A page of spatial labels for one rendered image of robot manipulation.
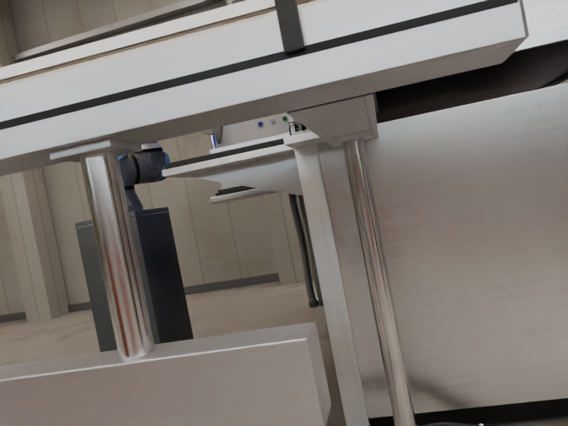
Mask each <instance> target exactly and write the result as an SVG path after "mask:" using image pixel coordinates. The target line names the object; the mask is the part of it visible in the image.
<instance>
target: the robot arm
mask: <svg viewBox="0 0 568 426"><path fill-rule="evenodd" d="M200 132H201V133H202V134H206V135H215V137H216V141H217V143H218V144H220V143H221V140H222V135H223V127H219V128H212V129H208V130H204V131H200ZM141 146H142V151H139V152H135V153H132V155H123V156H119V157H118V160H119V165H120V170H121V174H122V179H123V186H124V191H125V195H126V200H127V204H128V211H133V210H143V209H144V208H143V205H142V203H141V202H140V200H139V197H138V195H137V194H136V193H135V189H134V185H135V184H142V183H156V182H159V181H163V180H165V179H166V178H167V177H163V176H162V170H166V168H165V164H167V163H170V158H169V156H168V154H167V153H166V152H165V151H162V146H161V145H159V144H158V143H157V141H156V142H152V143H148V144H144V145H141Z"/></svg>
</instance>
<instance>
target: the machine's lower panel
mask: <svg viewBox="0 0 568 426"><path fill-rule="evenodd" d="M377 126H378V133H379V138H376V139H369V140H365V141H364V142H363V143H364V148H365V153H366V157H367V162H368V167H369V175H370V180H371V184H372V189H373V194H374V202H375V207H376V211H377V216H378V221H379V225H380V234H381V238H382V243H383V248H384V252H385V261H386V265H387V270H388V275H389V279H390V288H391V292H392V297H393V302H394V306H395V311H396V319H397V324H398V329H399V333H400V338H401V347H402V351H403V356H404V361H405V365H406V370H407V378H408V383H409V388H410V392H411V397H412V405H413V410H414V413H422V412H438V411H447V410H455V409H463V408H472V407H488V406H496V405H505V404H513V403H522V402H530V401H546V400H554V399H562V398H568V83H566V84H562V85H555V86H550V87H547V88H542V89H538V90H531V91H527V92H523V93H519V94H514V95H511V96H503V97H500V98H495V99H491V100H487V101H480V102H476V103H472V104H467V105H464V106H456V107H452V108H448V109H444V110H439V111H436V112H428V113H424V114H420V115H416V116H412V117H405V118H401V119H397V120H392V121H389V122H384V123H377ZM317 148H318V152H319V160H320V165H321V170H322V174H323V179H324V184H325V192H326V197H327V201H328V206H329V211H330V218H331V224H332V228H333V233H334V238H335V242H336V250H337V255H338V259H339V264H340V269H341V277H342V282H343V286H344V291H345V295H346V300H347V308H348V313H349V318H350V322H351V327H352V335H353V340H354V345H355V349H356V354H357V359H358V367H359V372H360V376H361V381H362V385H363V393H364V398H365V403H366V408H367V412H368V417H369V418H381V417H389V416H393V414H392V410H391V401H390V397H389V391H388V387H387V383H386V377H385V370H384V365H383V360H382V356H381V351H380V343H379V338H378V333H377V329H376V324H375V319H374V311H373V306H372V302H371V297H370V292H369V284H368V279H367V275H366V270H365V265H364V261H363V252H362V248H361V243H360V238H359V234H358V225H357V221H356V216H355V211H354V207H353V202H352V194H351V189H350V184H349V180H348V175H347V167H346V162H345V157H344V153H343V149H342V145H340V146H336V147H333V146H332V145H330V144H328V143H327V142H323V143H318V144H317Z"/></svg>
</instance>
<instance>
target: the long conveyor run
mask: <svg viewBox="0 0 568 426"><path fill-rule="evenodd" d="M310 1H313V2H310ZM308 2H309V3H308ZM272 11H275V12H272ZM270 12H271V13H270ZM260 14H262V15H260ZM257 15H259V16H257ZM254 16H255V17H254ZM250 17H253V18H250ZM247 18H249V19H247ZM241 19H242V20H241ZM238 20H240V21H238ZM234 21H237V22H234ZM232 22H233V23H232ZM228 23H230V24H228ZM225 24H227V25H225ZM219 25H220V26H219ZM216 26H217V27H216ZM212 27H215V28H212ZM209 28H211V29H209ZM207 29H208V30H207ZM200 30H202V31H200ZM196 31H198V32H196ZM194 32H195V33H194ZM190 33H192V34H190ZM187 34H189V35H187ZM178 36H179V37H178ZM174 37H177V38H174ZM528 37H529V33H528V28H527V19H526V14H525V9H524V4H523V0H316V1H314V0H246V1H242V2H240V3H234V4H231V5H227V6H224V7H221V8H215V9H212V10H209V11H205V12H203V13H199V14H194V15H190V16H188V17H184V18H181V19H175V20H172V21H169V22H166V23H162V24H159V25H153V26H151V27H147V28H144V29H141V30H136V31H132V32H129V33H126V34H122V35H117V36H114V37H110V38H107V39H104V40H100V41H95V42H91V43H89V44H85V45H82V46H77V47H74V48H70V49H67V50H64V51H60V52H55V53H52V54H48V55H46V56H42V57H37V58H33V59H30V60H27V61H23V62H20V63H15V64H12V65H8V66H5V67H2V68H0V177H1V176H6V175H9V174H14V173H17V172H24V171H28V170H32V169H36V168H40V167H47V166H50V165H54V164H58V163H62V162H66V161H52V160H50V156H49V152H50V151H53V150H60V149H63V148H67V147H71V146H75V145H82V144H85V143H89V142H93V141H97V140H100V139H107V138H111V139H120V140H126V141H131V142H136V143H141V144H142V145H144V144H148V143H152V142H156V141H159V140H164V139H170V138H174V137H178V136H182V135H185V134H192V133H197V132H200V131H204V130H208V129H212V128H219V127H223V126H227V125H230V124H234V123H241V122H245V121H249V120H253V119H256V118H261V117H268V116H271V115H276V114H279V113H283V112H290V111H294V110H297V109H302V108H305V107H312V106H316V105H320V104H324V103H328V102H332V101H339V100H342V99H347V98H350V97H354V96H360V95H365V94H368V93H373V92H376V91H381V90H387V89H391V88H395V87H399V86H403V85H409V84H413V83H417V82H421V81H425V80H429V79H436V78H439V77H444V76H447V75H452V74H458V73H462V72H466V71H470V70H474V69H478V68H484V67H488V66H492V65H496V64H500V63H503V62H504V61H505V60H506V59H507V58H508V57H509V56H510V55H511V54H512V53H513V52H514V51H515V50H516V49H517V48H518V47H519V46H520V45H521V44H522V43H523V42H524V41H525V40H526V39H527V38H528ZM171 38H173V39H171ZM168 39H170V40H168ZM165 40H166V41H165ZM158 41H160V42H158ZM156 42H157V43H156ZM152 43H154V44H152ZM149 44H151V45H149ZM146 45H148V46H146ZM140 46H141V47H140ZM136 47H138V48H136ZM133 48H135V49H133ZM130 49H132V50H130ZM127 50H128V51H127ZM124 51H126V52H124ZM118 52H119V53H118ZM114 53H116V54H114ZM111 54H113V55H111ZM107 55H110V56H107ZM105 56H106V57H105ZM99 57H100V58H99ZM95 58H97V59H95ZM92 59H94V60H92ZM89 60H90V61H89ZM86 61H88V62H86ZM82 62H84V63H82ZM76 63H77V64H76ZM73 64H75V65H73ZM69 65H72V66H69ZM67 66H68V67H67ZM64 67H65V68H64ZM57 68H59V69H57ZM54 69H56V70H54ZM51 70H52V71H51ZM47 71H50V72H47ZM44 72H46V73H44ZM42 73H43V74H42ZM35 74H37V75H35ZM31 75H34V76H31ZM29 76H30V77H29ZM26 77H27V78H26ZM22 78H23V79H22ZM16 79H17V80H16ZM13 80H14V81H13Z"/></svg>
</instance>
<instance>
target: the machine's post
mask: <svg viewBox="0 0 568 426"><path fill-rule="evenodd" d="M294 153H295V157H296V162H297V167H298V175H299V179H300V184H301V189H302V193H303V202H304V206H305V210H306V216H307V220H308V224H309V233H310V237H311V242H312V247H313V251H314V259H315V264H316V269H317V273H318V278H319V286H320V290H321V296H322V300H323V304H324V309H325V317H326V322H327V327H328V331H329V336H330V344H331V349H332V353H333V358H334V363H335V367H336V376H337V380H338V385H339V389H340V394H341V402H342V407H343V412H344V416H345V420H346V426H372V423H371V418H369V417H368V412H367V408H366V403H365V398H364V393H363V385H362V381H361V376H360V372H359V367H358V359H357V354H356V349H355V345H354V340H353V335H352V327H351V322H350V318H349V313H348V308H347V300H346V295H345V291H344V286H343V282H342V277H341V269H340V264H339V259H338V255H337V250H336V242H335V238H334V233H333V228H332V224H331V218H330V211H329V206H328V201H327V197H326V192H325V184H324V179H323V174H322V170H321V165H320V157H319V152H318V148H317V144H314V145H307V146H303V147H298V148H294Z"/></svg>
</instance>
